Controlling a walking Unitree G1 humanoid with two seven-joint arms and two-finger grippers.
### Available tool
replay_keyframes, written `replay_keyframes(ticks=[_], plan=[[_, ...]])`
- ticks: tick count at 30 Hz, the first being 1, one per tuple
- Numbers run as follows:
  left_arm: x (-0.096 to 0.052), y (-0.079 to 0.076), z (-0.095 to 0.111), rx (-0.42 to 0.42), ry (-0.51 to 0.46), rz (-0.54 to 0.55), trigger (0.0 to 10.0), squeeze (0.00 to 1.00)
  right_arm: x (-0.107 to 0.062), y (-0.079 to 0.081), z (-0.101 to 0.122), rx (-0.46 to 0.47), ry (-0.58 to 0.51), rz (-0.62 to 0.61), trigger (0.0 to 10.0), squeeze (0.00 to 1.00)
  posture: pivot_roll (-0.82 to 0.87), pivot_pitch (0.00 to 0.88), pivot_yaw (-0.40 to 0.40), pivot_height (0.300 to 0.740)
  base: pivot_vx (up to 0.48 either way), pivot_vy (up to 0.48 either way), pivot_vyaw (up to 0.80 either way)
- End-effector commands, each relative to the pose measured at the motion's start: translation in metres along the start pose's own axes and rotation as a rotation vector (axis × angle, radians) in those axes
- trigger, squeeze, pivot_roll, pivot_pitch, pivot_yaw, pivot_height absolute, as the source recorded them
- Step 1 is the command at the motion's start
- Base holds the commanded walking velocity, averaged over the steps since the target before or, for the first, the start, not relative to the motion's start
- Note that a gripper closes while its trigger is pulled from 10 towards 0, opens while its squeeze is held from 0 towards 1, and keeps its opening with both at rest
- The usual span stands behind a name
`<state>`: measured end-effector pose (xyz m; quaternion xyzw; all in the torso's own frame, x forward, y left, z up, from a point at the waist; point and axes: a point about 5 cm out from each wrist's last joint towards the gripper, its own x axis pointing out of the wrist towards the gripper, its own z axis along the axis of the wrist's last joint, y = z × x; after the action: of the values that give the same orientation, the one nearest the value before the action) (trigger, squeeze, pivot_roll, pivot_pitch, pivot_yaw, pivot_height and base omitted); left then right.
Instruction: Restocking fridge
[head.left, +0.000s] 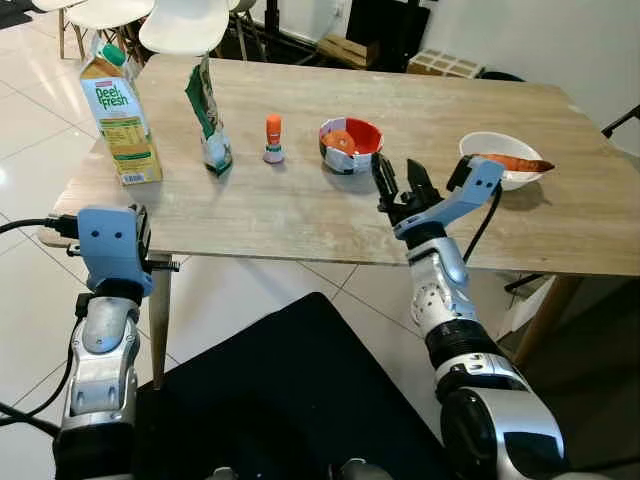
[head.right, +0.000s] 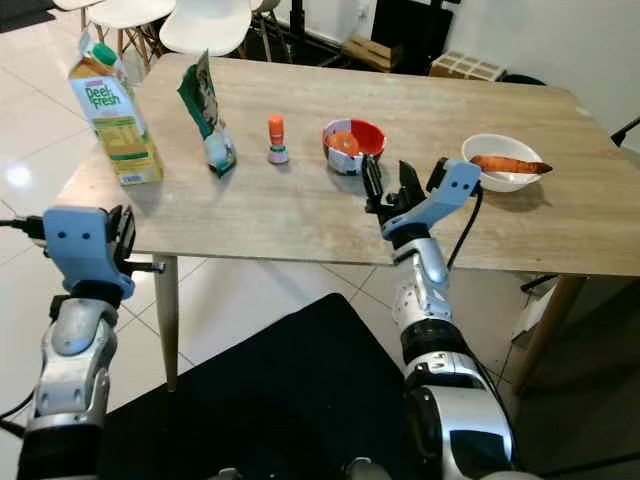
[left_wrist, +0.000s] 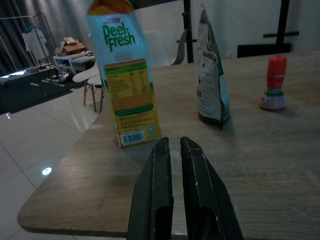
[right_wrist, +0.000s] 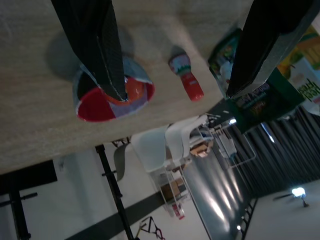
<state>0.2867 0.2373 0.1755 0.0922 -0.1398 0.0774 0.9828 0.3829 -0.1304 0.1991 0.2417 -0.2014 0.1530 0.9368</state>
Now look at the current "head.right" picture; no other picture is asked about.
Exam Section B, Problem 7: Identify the green snack pouch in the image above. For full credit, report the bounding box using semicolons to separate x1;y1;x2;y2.
177;50;238;179

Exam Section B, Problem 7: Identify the red and white bowl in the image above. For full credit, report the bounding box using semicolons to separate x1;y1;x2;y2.
322;118;387;176

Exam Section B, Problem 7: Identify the orange round fruit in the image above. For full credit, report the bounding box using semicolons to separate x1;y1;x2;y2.
332;131;361;157

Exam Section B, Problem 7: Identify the light wooden dining table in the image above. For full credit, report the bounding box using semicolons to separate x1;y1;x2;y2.
52;52;640;396

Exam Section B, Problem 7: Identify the orange carrot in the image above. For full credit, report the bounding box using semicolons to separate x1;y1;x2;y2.
470;154;554;176

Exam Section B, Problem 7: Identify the small orange capped bottle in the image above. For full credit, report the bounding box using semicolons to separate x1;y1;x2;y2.
266;114;290;165

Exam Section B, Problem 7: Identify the yellow green juice carton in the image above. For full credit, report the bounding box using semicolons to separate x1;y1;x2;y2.
67;40;164;187

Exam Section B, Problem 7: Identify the small brown cardboard box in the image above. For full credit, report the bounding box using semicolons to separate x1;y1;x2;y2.
342;35;401;71

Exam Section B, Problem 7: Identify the white grid patterned box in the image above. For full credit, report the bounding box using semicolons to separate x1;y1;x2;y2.
428;50;506;81

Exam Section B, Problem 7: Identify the dark blue bucket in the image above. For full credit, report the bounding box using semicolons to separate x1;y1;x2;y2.
500;73;548;87

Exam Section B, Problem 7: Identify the grey right robot leg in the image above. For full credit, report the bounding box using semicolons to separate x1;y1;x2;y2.
345;458;396;480

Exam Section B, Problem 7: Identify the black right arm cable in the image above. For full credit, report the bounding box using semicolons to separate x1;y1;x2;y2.
445;188;483;271

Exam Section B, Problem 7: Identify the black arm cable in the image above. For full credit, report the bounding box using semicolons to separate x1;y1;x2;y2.
0;213;51;433
445;188;483;271

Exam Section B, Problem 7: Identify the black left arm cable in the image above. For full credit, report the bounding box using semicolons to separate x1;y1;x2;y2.
0;213;51;433

